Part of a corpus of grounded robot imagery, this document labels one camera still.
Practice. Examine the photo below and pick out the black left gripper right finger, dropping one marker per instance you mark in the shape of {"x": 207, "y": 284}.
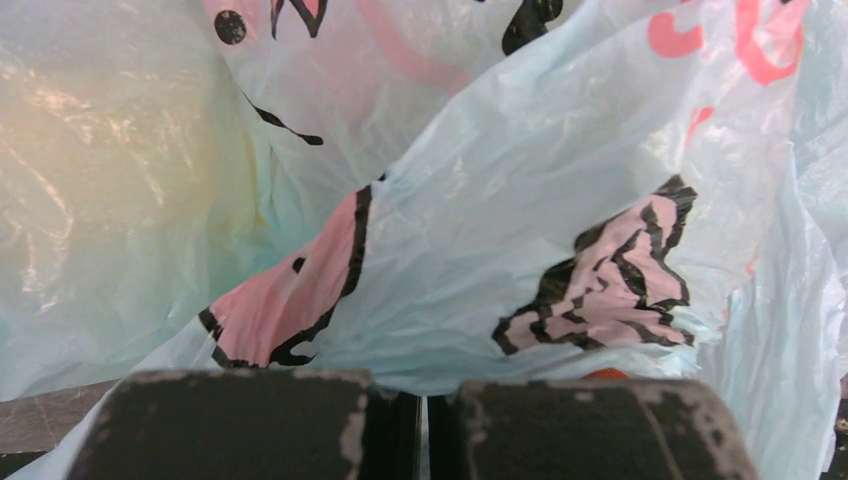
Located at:
{"x": 585, "y": 429}

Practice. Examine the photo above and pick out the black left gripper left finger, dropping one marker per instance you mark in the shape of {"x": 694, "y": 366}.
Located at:
{"x": 252, "y": 424}

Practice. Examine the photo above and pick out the light blue plastic bag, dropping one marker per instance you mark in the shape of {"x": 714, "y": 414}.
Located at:
{"x": 434, "y": 191}

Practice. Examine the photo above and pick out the orange round toy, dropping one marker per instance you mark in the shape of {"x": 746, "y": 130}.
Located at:
{"x": 606, "y": 374}

